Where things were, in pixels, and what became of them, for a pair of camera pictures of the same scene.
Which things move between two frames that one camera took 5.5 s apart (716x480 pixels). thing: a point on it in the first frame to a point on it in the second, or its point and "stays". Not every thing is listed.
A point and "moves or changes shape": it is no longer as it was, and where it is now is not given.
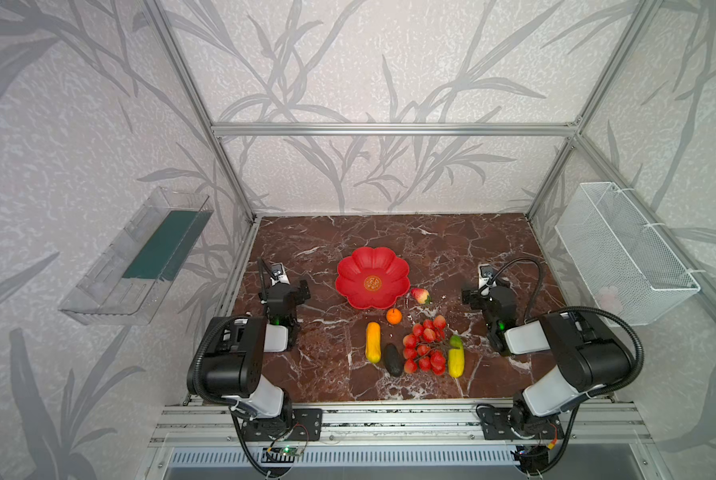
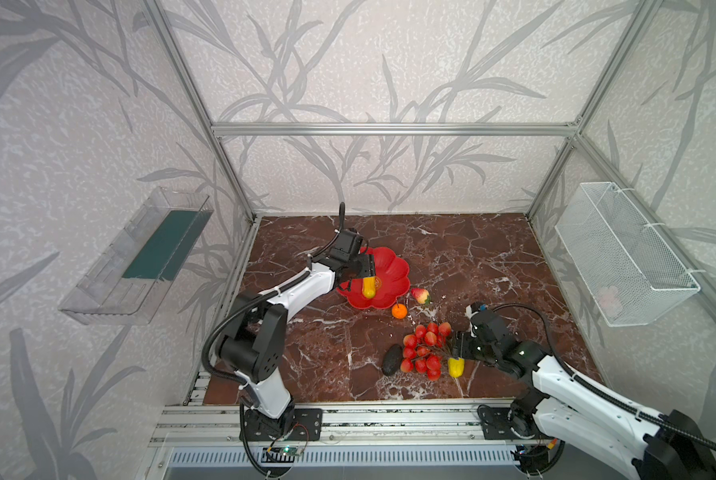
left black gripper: [298, 291] to [363, 265]
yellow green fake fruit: [456, 357] stays
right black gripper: [472, 297] to [465, 345]
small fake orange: [394, 316] moves or changes shape
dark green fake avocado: [394, 360] stays
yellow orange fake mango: [373, 342] to [369, 284]
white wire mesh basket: [625, 264] stays
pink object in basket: [609, 302] stays
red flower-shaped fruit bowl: [373, 278] stays
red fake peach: [421, 295] stays
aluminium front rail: [217, 425] stays
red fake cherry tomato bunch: [424, 347] stays
